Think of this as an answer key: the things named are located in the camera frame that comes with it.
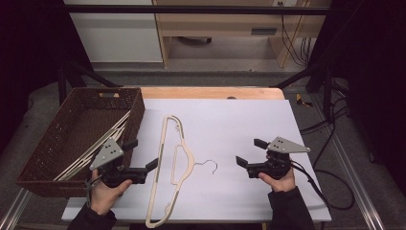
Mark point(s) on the brown woven basket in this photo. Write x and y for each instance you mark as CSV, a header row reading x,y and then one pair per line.
x,y
86,115

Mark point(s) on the aluminium rail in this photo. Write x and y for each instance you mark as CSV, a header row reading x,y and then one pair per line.
x,y
354,179
12,211

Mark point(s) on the white table sheet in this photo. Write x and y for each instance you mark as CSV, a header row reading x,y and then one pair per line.
x,y
239,127

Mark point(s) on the black curtain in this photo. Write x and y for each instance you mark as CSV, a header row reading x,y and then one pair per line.
x,y
32,48
376,80

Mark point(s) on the yellow and black floor item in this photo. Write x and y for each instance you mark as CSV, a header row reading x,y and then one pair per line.
x,y
300,100

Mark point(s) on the black horizontal frame bar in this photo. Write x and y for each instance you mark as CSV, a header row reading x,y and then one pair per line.
x,y
191,9

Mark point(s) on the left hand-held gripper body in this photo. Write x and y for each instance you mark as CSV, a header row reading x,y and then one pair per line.
x,y
111,172

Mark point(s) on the black frame strut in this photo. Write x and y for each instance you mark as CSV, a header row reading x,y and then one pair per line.
x,y
327,92
79,75

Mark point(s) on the person's right hand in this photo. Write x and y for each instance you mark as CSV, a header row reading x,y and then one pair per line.
x,y
282,184

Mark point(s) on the person's left hand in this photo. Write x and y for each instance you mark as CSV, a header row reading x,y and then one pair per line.
x,y
103,198

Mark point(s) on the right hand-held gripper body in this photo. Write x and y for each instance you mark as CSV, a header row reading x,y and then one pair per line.
x,y
274,167

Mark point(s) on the white cabinet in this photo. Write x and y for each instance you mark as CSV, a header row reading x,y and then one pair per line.
x,y
118,38

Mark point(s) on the light wooden desk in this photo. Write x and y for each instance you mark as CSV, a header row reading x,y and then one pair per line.
x,y
223,22

